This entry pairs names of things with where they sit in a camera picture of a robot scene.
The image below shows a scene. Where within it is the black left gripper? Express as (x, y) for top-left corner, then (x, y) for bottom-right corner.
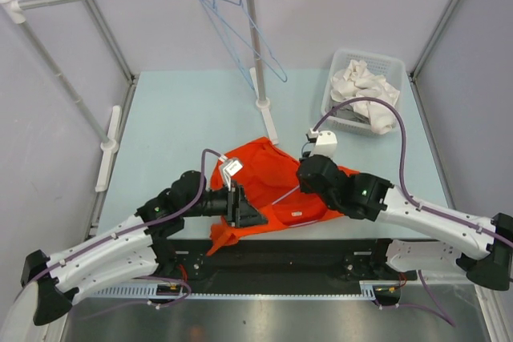
(182, 179), (267, 228)

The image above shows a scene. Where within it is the orange t shirt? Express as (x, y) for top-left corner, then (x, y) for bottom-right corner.
(207, 137), (343, 256)

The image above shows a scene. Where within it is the grey t shirt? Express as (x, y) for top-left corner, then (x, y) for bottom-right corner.
(331, 105), (370, 125)

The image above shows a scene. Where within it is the blue wire hanger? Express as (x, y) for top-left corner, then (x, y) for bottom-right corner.
(230, 0), (288, 89)

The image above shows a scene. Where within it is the white t shirt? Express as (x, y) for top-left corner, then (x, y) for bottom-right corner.
(330, 59), (400, 135)

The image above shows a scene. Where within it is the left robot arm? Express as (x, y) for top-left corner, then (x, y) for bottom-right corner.
(21, 171), (268, 326)

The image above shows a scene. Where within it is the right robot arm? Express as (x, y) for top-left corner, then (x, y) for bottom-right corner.
(297, 155), (512, 291)

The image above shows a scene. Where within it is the white plastic basket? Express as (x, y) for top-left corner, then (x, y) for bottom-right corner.
(321, 48), (406, 136)

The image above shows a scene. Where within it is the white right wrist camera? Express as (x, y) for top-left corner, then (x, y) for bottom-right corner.
(306, 128), (337, 159)

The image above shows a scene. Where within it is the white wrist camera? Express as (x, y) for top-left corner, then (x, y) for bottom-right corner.
(218, 155), (244, 187)
(306, 128), (337, 159)

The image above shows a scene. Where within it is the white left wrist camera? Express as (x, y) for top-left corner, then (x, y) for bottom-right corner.
(218, 155), (244, 187)

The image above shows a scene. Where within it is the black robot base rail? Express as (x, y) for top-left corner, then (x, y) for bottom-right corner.
(152, 239), (417, 298)

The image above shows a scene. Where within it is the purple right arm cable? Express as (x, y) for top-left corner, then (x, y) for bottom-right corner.
(311, 96), (513, 249)

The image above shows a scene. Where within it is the grey slotted cable duct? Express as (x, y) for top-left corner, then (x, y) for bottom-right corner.
(91, 281), (400, 302)

